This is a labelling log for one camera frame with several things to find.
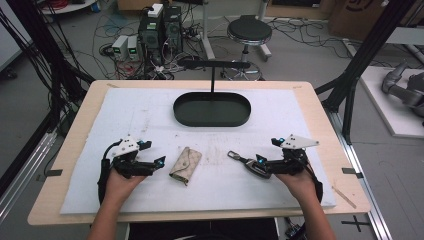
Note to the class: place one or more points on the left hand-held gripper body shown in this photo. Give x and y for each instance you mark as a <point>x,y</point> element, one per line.
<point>128,165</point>

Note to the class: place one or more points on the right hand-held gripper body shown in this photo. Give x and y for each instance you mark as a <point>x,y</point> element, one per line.
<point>293,160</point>

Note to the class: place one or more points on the black car key with clip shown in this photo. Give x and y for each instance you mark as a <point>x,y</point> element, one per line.
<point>255,170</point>

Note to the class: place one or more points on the person's left hand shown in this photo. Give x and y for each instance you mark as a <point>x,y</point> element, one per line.
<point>121,186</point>

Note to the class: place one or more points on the person's right hand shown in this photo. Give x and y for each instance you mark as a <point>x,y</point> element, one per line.
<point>298,186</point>

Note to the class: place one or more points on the beige key pouch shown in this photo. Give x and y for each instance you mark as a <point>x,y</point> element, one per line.
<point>186,165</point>

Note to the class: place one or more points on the white foam mat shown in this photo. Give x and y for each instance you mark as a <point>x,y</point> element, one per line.
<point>133,110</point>

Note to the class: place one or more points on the black tape strip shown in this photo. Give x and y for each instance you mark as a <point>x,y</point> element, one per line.
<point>351,171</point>
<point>53,173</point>

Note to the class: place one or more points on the black oval tray with stand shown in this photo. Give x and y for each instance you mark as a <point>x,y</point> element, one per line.
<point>213,111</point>

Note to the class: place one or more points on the grey power supply box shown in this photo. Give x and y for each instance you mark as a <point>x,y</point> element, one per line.
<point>120,46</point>
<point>132,48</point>

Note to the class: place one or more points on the white floor board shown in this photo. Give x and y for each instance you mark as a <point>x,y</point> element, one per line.
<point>383,110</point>

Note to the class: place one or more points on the black computer tower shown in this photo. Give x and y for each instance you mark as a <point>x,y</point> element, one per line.
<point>150,36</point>
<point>173,28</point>

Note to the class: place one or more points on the black round stool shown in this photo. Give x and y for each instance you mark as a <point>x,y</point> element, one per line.
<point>249,31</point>

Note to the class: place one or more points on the white desk leg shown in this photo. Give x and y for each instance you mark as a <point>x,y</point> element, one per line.
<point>207,31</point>

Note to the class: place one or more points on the cardboard box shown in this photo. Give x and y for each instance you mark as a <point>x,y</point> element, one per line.
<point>355,15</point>

